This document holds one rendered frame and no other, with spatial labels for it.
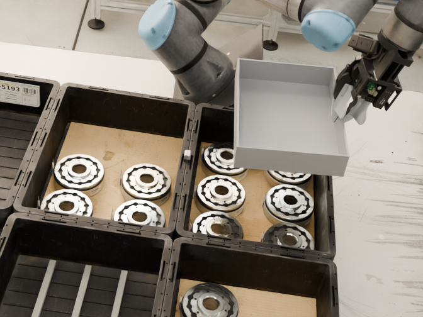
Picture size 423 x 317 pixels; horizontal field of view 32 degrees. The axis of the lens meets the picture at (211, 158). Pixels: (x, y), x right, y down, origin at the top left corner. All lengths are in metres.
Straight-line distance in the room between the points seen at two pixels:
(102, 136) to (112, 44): 1.79
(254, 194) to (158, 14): 0.49
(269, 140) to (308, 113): 0.12
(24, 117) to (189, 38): 0.42
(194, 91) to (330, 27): 0.69
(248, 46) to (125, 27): 1.75
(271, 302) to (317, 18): 0.54
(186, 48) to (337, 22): 0.65
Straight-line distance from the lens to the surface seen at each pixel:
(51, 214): 1.38
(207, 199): 1.52
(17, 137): 1.68
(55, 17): 3.62
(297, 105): 1.48
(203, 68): 1.79
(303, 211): 1.54
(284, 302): 1.42
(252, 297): 1.41
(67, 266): 1.43
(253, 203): 1.57
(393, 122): 2.12
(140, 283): 1.40
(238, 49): 1.90
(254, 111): 1.45
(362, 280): 1.67
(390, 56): 1.29
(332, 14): 1.19
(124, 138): 1.68
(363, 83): 1.31
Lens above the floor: 1.94
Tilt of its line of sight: 42 degrees down
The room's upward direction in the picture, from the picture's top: 10 degrees clockwise
